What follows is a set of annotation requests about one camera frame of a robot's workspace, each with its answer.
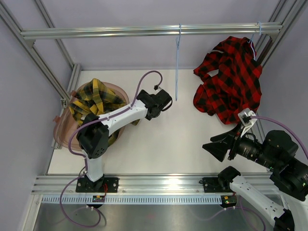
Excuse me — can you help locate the light blue hanger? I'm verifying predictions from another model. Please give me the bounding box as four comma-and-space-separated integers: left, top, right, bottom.
175, 24, 182, 101
247, 21, 263, 58

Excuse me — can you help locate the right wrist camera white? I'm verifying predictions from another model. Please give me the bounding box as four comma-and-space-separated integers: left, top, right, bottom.
238, 108, 257, 137

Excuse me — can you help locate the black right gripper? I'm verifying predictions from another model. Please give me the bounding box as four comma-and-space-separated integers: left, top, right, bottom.
202, 120, 278, 169

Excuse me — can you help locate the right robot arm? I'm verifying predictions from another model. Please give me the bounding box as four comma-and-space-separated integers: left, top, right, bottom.
199, 125, 308, 231

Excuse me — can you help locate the pink translucent plastic basin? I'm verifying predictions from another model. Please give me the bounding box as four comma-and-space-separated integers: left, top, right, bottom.
52, 82, 129, 149

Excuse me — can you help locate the white slotted cable duct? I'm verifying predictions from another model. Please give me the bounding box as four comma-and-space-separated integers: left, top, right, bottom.
41, 195, 222, 205

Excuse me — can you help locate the aluminium frame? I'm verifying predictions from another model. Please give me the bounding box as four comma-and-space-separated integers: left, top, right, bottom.
0, 0, 308, 231

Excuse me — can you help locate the yellow plaid shirt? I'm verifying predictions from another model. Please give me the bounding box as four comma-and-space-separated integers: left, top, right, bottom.
68, 78, 140, 145

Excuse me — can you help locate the red black plaid shirt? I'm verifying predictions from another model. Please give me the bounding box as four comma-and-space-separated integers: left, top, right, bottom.
193, 36, 262, 125

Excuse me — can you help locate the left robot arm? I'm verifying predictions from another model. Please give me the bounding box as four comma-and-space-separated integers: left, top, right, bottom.
76, 89, 173, 192

